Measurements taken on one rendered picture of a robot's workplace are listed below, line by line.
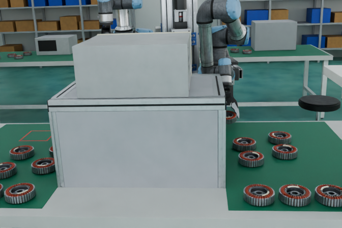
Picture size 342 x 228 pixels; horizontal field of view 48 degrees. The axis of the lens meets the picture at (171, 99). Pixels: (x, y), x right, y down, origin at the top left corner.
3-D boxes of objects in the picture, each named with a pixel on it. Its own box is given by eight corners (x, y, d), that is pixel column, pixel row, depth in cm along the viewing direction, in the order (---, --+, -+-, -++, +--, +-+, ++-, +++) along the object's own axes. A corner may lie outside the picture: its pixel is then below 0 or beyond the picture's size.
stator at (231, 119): (216, 115, 222) (216, 109, 220) (235, 115, 221) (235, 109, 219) (217, 124, 212) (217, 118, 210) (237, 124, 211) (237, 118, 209)
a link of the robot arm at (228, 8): (230, 30, 265) (211, -6, 215) (252, 30, 260) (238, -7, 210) (228, 47, 263) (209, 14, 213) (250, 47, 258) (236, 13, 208)
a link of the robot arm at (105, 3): (113, -8, 207) (109, -8, 199) (114, 12, 210) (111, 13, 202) (98, -8, 208) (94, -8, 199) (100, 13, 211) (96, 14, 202)
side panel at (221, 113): (215, 158, 179) (215, 91, 170) (222, 158, 179) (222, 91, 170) (218, 188, 152) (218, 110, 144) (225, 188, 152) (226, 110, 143)
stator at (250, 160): (251, 170, 166) (251, 162, 165) (233, 161, 175) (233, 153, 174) (269, 163, 172) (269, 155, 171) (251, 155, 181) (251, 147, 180)
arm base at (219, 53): (205, 58, 272) (205, 44, 269) (227, 57, 273) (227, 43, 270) (209, 61, 257) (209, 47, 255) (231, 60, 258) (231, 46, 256)
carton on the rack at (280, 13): (266, 22, 813) (266, 9, 805) (283, 22, 810) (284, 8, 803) (269, 24, 775) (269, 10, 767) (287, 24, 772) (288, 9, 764)
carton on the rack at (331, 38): (321, 45, 818) (321, 35, 812) (339, 45, 814) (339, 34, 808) (326, 48, 779) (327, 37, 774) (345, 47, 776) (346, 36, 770)
